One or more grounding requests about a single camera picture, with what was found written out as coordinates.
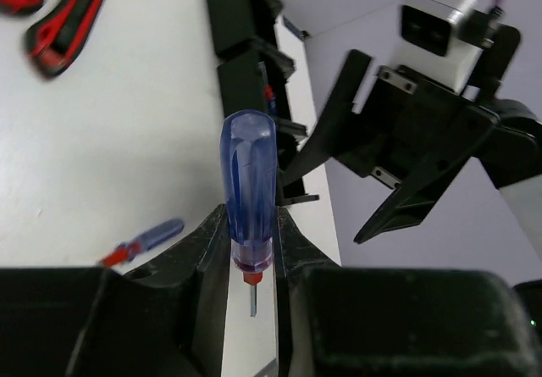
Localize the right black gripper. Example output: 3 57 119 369
281 25 541 244

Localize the blue handled screwdriver bottom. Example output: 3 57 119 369
220 109 278 317

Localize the black three-compartment tray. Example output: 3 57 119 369
205 0 321 207

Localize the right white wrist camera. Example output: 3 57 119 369
389 0 482 93

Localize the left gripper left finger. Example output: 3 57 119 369
126 205 230 376

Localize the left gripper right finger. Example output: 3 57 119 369
274 207 340 376

